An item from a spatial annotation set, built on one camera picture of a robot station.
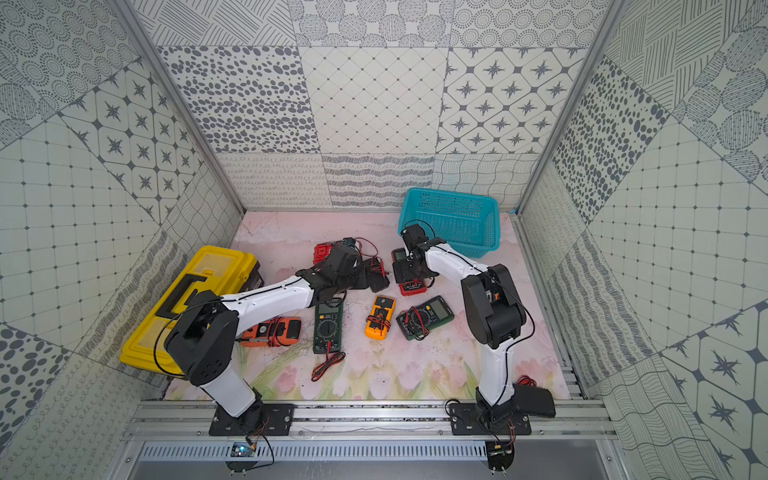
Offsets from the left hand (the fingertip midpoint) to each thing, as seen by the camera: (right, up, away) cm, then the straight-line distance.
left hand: (369, 268), depth 90 cm
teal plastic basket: (+38, +16, +28) cm, 50 cm away
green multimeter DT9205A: (-12, -18, -2) cm, 22 cm away
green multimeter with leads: (+15, -16, -2) cm, 22 cm away
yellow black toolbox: (-41, 0, -8) cm, 42 cm away
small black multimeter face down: (+2, 0, +10) cm, 11 cm away
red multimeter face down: (-18, +4, +13) cm, 23 cm away
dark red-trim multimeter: (+15, -7, +5) cm, 18 cm away
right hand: (+14, -3, +7) cm, 17 cm away
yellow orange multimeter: (+4, -15, -2) cm, 15 cm away
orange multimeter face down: (-26, -18, -6) cm, 32 cm away
